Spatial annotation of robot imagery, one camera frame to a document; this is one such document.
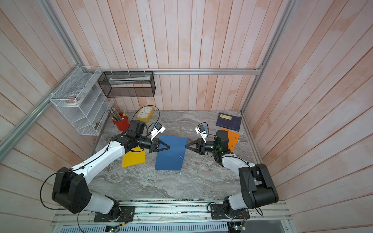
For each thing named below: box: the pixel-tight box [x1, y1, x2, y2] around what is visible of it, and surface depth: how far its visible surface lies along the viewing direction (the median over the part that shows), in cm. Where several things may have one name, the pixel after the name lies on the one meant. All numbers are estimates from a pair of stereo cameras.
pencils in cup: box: [107, 107, 128, 122], surface depth 103 cm
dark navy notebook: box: [215, 112, 242, 132], surface depth 114 cm
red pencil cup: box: [112, 112, 130, 132], surface depth 106 cm
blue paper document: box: [154, 134, 188, 171], surface depth 76 cm
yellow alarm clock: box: [136, 105, 154, 123], surface depth 118 cm
